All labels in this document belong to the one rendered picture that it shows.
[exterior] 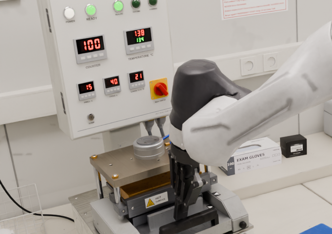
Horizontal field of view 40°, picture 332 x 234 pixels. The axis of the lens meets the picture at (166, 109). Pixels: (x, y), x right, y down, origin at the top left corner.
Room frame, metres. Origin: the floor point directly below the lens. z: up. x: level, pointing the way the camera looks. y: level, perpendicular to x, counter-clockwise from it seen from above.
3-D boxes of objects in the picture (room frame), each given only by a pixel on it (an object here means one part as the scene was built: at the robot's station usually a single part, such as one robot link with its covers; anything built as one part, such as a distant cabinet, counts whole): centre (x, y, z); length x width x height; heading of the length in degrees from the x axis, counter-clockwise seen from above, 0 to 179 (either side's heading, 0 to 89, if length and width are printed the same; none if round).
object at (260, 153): (1.66, -0.30, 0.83); 0.23 x 0.12 x 0.07; 105
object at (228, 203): (1.10, -0.10, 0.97); 0.26 x 0.05 x 0.07; 26
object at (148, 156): (1.15, 0.05, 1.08); 0.31 x 0.24 x 0.13; 116
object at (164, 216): (1.07, 0.03, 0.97); 0.30 x 0.22 x 0.08; 26
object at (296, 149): (1.71, -0.49, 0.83); 0.09 x 0.06 x 0.07; 99
